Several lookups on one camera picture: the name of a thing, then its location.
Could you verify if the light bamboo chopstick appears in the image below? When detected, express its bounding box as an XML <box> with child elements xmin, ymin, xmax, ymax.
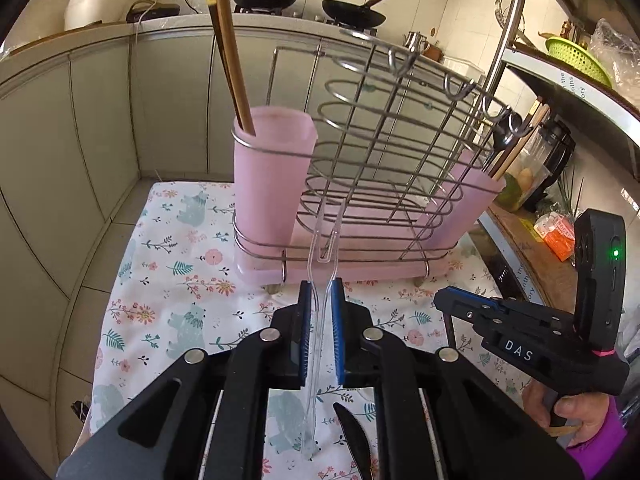
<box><xmin>217</xmin><ymin>0</ymin><xmax>255</xmax><ymax>136</ymax></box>

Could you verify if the green plastic basket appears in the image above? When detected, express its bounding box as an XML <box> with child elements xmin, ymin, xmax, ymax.
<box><xmin>546</xmin><ymin>36</ymin><xmax>612</xmax><ymax>88</ymax></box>

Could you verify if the pink drip tray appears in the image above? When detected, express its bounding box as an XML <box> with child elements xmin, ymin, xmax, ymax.
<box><xmin>233</xmin><ymin>200</ymin><xmax>459</xmax><ymax>286</ymax></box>

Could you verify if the black electric appliance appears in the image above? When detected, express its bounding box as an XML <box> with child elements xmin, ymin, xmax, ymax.
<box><xmin>126</xmin><ymin>0</ymin><xmax>180</xmax><ymax>23</ymax></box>

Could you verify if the pink left utensil cup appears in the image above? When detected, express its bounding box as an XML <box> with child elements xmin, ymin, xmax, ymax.
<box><xmin>233</xmin><ymin>106</ymin><xmax>318</xmax><ymax>257</ymax></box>

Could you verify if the metal storage shelf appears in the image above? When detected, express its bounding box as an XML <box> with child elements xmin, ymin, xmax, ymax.
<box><xmin>491</xmin><ymin>0</ymin><xmax>639</xmax><ymax>313</ymax></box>

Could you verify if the small steel kettle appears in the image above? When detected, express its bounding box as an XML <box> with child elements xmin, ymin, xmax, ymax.
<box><xmin>402</xmin><ymin>32</ymin><xmax>430</xmax><ymax>54</ymax></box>

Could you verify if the wire utensil rack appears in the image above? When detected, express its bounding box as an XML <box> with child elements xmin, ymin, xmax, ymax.
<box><xmin>230</xmin><ymin>27</ymin><xmax>533</xmax><ymax>286</ymax></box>

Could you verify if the pink right utensil cup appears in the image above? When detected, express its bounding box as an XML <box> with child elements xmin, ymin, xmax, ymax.
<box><xmin>413</xmin><ymin>150</ymin><xmax>506</xmax><ymax>255</ymax></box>

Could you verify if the dark brown chopstick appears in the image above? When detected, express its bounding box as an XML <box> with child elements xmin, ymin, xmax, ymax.
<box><xmin>206</xmin><ymin>0</ymin><xmax>232</xmax><ymax>97</ymax></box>

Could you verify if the orange packet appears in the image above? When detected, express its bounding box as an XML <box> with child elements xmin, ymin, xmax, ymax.
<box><xmin>534</xmin><ymin>211</ymin><xmax>575</xmax><ymax>261</ymax></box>

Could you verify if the white rice cooker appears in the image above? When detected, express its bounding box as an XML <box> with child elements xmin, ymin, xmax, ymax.
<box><xmin>64</xmin><ymin>0</ymin><xmax>127</xmax><ymax>30</ymax></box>

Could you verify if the open black wok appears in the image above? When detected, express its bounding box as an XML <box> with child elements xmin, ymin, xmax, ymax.
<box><xmin>322</xmin><ymin>0</ymin><xmax>386</xmax><ymax>30</ymax></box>

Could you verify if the black blender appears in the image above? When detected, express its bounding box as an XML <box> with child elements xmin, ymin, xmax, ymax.
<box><xmin>523</xmin><ymin>116</ymin><xmax>576</xmax><ymax>214</ymax></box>

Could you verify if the pink utensil cup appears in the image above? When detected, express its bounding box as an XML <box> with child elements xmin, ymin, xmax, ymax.
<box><xmin>233</xmin><ymin>106</ymin><xmax>318</xmax><ymax>257</ymax></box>
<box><xmin>413</xmin><ymin>150</ymin><xmax>506</xmax><ymax>255</ymax></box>

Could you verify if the person's right hand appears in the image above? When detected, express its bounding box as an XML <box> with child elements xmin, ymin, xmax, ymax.
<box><xmin>522</xmin><ymin>380</ymin><xmax>611</xmax><ymax>448</ymax></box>

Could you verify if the brown ceramic pot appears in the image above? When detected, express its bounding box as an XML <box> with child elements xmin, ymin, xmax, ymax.
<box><xmin>422</xmin><ymin>44</ymin><xmax>442</xmax><ymax>62</ymax></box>

